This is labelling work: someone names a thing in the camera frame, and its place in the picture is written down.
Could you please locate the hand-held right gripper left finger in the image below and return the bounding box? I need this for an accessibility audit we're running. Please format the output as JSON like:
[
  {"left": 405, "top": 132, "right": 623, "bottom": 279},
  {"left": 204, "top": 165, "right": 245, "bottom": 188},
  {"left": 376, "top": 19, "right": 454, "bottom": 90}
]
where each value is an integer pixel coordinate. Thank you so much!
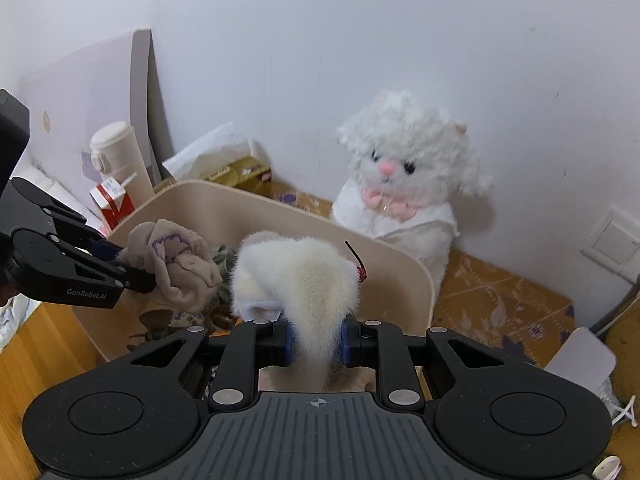
[{"left": 107, "top": 319, "right": 297, "bottom": 408}]

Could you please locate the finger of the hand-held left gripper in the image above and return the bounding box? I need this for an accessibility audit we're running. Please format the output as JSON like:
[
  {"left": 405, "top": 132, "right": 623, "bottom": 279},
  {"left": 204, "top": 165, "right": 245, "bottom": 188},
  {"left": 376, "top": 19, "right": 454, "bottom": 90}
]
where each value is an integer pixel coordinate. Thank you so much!
[
  {"left": 45, "top": 239, "right": 157, "bottom": 312},
  {"left": 11, "top": 177, "right": 122, "bottom": 262}
]

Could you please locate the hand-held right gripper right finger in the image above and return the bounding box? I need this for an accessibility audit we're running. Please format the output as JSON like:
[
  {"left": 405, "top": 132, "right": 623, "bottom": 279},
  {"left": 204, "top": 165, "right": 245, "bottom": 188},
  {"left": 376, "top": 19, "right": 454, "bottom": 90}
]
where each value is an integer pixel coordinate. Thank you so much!
[{"left": 341, "top": 319, "right": 532, "bottom": 409}]

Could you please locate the beige cloth with purple print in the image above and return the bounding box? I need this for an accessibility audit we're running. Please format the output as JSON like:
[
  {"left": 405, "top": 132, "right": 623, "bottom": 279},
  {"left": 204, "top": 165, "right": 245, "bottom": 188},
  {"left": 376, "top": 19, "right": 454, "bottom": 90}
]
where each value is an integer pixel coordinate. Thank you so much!
[{"left": 116, "top": 218, "right": 223, "bottom": 313}]

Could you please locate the white fluffy plush toy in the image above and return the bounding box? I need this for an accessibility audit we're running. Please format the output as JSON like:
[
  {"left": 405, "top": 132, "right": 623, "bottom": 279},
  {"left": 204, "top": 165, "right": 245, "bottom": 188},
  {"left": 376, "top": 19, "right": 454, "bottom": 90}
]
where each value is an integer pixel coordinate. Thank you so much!
[{"left": 229, "top": 231, "right": 363, "bottom": 393}]

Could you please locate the beige plastic basin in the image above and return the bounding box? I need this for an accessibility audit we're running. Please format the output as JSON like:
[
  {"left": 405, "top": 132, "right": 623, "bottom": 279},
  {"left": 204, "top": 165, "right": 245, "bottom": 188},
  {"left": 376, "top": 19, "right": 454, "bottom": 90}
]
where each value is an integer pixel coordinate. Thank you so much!
[{"left": 70, "top": 180, "right": 435, "bottom": 393}]

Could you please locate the wooden desktop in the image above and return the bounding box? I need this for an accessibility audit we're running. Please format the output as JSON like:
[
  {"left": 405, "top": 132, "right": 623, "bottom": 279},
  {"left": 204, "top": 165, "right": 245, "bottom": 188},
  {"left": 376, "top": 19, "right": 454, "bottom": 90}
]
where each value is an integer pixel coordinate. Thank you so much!
[{"left": 0, "top": 300, "right": 640, "bottom": 480}]

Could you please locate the red and white carton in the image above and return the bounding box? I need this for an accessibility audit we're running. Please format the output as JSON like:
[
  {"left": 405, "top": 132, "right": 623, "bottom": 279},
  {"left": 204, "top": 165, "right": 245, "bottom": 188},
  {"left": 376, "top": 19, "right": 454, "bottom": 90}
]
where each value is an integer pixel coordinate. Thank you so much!
[{"left": 90, "top": 177, "right": 135, "bottom": 231}]

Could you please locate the brown leaf print cloth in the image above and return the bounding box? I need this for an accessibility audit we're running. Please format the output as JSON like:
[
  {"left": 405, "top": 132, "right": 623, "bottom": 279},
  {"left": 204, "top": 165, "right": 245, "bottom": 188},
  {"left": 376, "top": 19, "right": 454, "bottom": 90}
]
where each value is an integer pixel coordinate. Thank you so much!
[{"left": 127, "top": 245, "right": 241, "bottom": 353}]

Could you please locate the pale purple board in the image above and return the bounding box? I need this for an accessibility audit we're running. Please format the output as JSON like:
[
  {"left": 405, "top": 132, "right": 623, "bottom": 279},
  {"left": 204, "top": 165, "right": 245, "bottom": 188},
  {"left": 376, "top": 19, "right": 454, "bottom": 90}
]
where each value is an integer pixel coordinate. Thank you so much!
[{"left": 17, "top": 29, "right": 176, "bottom": 196}]

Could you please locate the white thermos bottle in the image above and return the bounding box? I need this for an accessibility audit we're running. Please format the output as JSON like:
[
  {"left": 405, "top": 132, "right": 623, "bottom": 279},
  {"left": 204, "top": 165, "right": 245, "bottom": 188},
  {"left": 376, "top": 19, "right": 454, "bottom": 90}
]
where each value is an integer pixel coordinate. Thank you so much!
[{"left": 90, "top": 121, "right": 156, "bottom": 206}]

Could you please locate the white cloth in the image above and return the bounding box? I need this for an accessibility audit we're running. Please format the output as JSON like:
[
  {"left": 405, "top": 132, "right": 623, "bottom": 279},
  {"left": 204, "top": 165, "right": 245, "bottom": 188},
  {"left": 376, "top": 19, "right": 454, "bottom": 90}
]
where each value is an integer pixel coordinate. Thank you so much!
[{"left": 0, "top": 290, "right": 41, "bottom": 351}]

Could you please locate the white tissue pack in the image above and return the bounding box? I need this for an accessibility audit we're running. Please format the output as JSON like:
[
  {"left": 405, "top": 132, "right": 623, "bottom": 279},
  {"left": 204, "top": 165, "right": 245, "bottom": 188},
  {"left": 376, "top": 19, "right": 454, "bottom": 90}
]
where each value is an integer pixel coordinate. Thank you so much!
[{"left": 162, "top": 122, "right": 253, "bottom": 181}]

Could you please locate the yellow floral mat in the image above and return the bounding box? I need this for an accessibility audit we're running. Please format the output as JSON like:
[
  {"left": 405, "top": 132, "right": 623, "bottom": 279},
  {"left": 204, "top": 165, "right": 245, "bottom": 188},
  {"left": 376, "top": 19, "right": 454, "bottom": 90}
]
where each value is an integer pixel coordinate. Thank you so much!
[{"left": 260, "top": 180, "right": 576, "bottom": 366}]

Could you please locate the gold box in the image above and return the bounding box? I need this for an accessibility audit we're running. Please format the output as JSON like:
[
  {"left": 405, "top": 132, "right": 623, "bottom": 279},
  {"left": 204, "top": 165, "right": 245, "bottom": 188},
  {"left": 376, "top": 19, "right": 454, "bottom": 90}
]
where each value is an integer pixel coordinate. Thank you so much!
[{"left": 202, "top": 156, "right": 273, "bottom": 196}]

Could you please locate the white plush cat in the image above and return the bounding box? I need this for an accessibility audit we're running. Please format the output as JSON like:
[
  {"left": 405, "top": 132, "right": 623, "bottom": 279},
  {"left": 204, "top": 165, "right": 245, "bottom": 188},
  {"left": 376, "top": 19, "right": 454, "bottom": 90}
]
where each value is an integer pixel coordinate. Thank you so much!
[{"left": 331, "top": 90, "right": 493, "bottom": 301}]

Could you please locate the white phone stand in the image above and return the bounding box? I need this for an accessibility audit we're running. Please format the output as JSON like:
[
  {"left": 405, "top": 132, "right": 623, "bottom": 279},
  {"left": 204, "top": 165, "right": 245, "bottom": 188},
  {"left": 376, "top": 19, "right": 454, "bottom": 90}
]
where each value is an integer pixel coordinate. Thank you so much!
[{"left": 544, "top": 326, "right": 617, "bottom": 386}]

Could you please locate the pale crumpled cloth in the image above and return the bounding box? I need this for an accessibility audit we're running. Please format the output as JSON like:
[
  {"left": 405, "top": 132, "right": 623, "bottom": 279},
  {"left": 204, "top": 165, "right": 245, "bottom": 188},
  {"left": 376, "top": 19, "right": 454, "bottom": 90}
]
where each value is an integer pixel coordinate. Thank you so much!
[{"left": 595, "top": 377, "right": 622, "bottom": 413}]

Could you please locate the red tassel cord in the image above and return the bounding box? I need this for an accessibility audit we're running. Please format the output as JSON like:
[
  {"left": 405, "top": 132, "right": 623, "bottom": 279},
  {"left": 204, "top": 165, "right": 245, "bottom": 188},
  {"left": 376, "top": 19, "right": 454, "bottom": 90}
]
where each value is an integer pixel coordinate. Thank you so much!
[{"left": 344, "top": 241, "right": 368, "bottom": 281}]

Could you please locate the white wall switch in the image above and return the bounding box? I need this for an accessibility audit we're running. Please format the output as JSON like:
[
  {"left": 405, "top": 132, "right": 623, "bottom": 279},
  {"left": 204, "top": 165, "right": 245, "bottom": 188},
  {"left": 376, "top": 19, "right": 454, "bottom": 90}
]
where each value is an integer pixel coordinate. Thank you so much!
[{"left": 580, "top": 205, "right": 640, "bottom": 281}]

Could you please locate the white plastic frame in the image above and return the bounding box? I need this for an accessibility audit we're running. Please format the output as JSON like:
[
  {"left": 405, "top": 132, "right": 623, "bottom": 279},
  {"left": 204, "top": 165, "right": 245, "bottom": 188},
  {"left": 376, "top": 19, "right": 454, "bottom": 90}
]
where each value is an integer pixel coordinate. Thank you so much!
[{"left": 606, "top": 394, "right": 640, "bottom": 428}]

